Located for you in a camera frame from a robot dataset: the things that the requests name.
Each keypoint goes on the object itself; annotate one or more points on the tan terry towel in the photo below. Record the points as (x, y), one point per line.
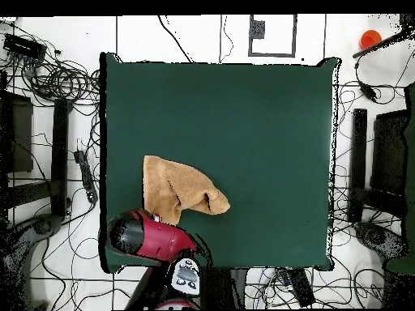
(181, 188)

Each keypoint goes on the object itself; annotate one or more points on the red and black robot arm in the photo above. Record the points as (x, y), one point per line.
(159, 238)

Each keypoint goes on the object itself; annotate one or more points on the dark flat panel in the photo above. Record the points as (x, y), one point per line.
(21, 136)
(389, 152)

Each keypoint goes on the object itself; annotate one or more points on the dark green table cloth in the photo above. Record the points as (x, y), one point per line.
(227, 107)

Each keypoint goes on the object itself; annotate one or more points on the black power strip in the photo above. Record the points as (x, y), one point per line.
(301, 288)
(86, 175)

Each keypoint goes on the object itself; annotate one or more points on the black stand bar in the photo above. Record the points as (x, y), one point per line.
(60, 155)
(358, 162)

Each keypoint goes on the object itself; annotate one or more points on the black power adapter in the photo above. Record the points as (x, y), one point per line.
(368, 91)

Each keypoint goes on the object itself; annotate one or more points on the hanging green cloth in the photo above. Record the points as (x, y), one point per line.
(411, 155)

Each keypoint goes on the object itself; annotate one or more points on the orange cup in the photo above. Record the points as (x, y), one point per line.
(370, 39)

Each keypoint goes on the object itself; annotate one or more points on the black rod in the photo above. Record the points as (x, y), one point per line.
(379, 43)

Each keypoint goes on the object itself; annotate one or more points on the black electronics box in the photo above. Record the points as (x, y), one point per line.
(24, 47)

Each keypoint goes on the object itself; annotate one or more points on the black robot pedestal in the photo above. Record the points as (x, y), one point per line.
(223, 288)

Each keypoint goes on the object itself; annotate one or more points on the grey square floor frame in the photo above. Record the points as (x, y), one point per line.
(294, 35)

